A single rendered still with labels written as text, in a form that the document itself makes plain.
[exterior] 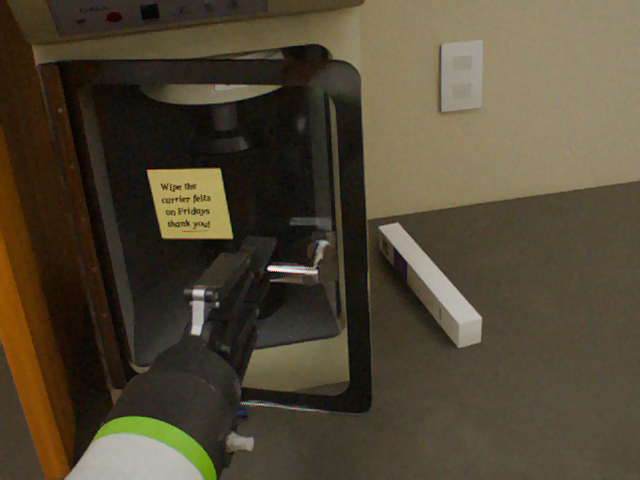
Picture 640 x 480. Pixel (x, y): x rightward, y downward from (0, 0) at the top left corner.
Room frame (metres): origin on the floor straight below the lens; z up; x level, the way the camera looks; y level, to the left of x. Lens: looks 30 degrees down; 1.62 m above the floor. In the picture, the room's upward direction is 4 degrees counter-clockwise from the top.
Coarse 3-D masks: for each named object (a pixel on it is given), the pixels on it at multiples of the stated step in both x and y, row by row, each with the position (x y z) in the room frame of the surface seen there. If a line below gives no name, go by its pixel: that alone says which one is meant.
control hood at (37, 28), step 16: (16, 0) 0.71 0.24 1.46; (32, 0) 0.72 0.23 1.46; (272, 0) 0.78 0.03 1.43; (288, 0) 0.79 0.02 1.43; (304, 0) 0.79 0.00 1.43; (320, 0) 0.79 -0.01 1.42; (336, 0) 0.80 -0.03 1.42; (352, 0) 0.80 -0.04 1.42; (16, 16) 0.73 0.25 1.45; (32, 16) 0.73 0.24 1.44; (48, 16) 0.74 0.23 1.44; (224, 16) 0.79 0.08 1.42; (240, 16) 0.79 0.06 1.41; (256, 16) 0.80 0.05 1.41; (32, 32) 0.75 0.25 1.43; (48, 32) 0.75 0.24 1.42; (96, 32) 0.77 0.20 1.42; (112, 32) 0.77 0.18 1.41
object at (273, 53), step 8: (272, 48) 0.88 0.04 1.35; (280, 48) 0.89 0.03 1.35; (288, 48) 0.92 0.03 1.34; (208, 56) 0.85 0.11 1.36; (216, 56) 0.85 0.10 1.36; (224, 56) 0.85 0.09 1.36; (232, 56) 0.85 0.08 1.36; (240, 56) 0.85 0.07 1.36; (248, 56) 0.85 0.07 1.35; (256, 56) 0.86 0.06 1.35; (264, 56) 0.87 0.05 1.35; (272, 56) 0.87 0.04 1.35; (280, 56) 0.88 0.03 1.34; (288, 56) 0.90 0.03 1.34
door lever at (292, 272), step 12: (312, 252) 0.71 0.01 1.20; (324, 252) 0.71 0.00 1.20; (276, 264) 0.68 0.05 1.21; (288, 264) 0.68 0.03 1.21; (300, 264) 0.68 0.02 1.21; (312, 264) 0.68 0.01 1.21; (264, 276) 0.68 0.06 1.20; (276, 276) 0.67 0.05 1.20; (288, 276) 0.67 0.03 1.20; (300, 276) 0.67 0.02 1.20; (312, 276) 0.66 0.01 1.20
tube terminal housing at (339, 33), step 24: (192, 24) 0.81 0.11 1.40; (216, 24) 0.82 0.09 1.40; (240, 24) 0.82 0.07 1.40; (264, 24) 0.82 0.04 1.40; (288, 24) 0.83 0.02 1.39; (312, 24) 0.83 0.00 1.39; (336, 24) 0.84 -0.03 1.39; (48, 48) 0.79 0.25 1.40; (72, 48) 0.79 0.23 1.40; (96, 48) 0.80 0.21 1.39; (120, 48) 0.80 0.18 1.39; (144, 48) 0.81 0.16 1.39; (168, 48) 0.81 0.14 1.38; (192, 48) 0.81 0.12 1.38; (216, 48) 0.82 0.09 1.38; (240, 48) 0.82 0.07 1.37; (264, 48) 0.82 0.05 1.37; (336, 48) 0.84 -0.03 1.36; (360, 72) 0.84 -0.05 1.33
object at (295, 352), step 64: (64, 64) 0.77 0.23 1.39; (128, 64) 0.76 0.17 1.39; (192, 64) 0.74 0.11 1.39; (256, 64) 0.73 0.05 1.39; (320, 64) 0.71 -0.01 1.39; (128, 128) 0.76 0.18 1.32; (192, 128) 0.74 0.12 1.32; (256, 128) 0.73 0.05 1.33; (320, 128) 0.71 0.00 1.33; (128, 192) 0.76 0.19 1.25; (256, 192) 0.73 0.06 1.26; (320, 192) 0.71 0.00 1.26; (128, 256) 0.76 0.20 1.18; (192, 256) 0.75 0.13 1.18; (128, 320) 0.77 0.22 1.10; (256, 320) 0.73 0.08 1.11; (320, 320) 0.72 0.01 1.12; (256, 384) 0.73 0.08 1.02; (320, 384) 0.72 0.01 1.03
